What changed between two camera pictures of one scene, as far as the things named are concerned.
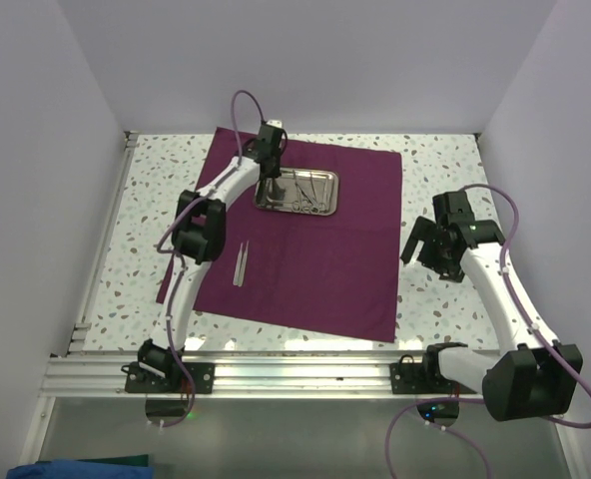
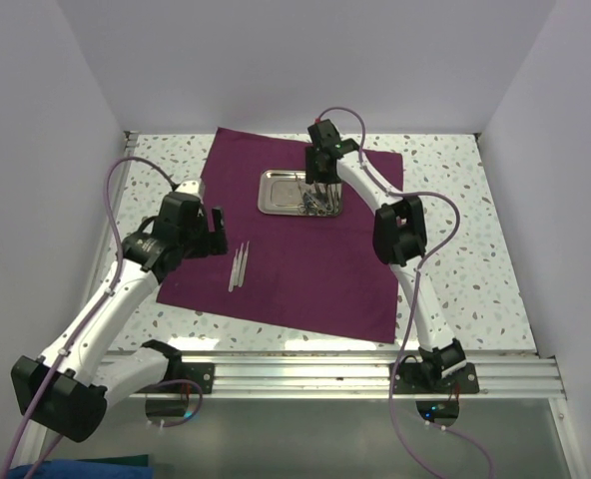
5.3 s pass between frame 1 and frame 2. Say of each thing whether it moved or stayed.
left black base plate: stayed
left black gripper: moved
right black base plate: stayed
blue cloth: stayed
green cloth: stayed
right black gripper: moved
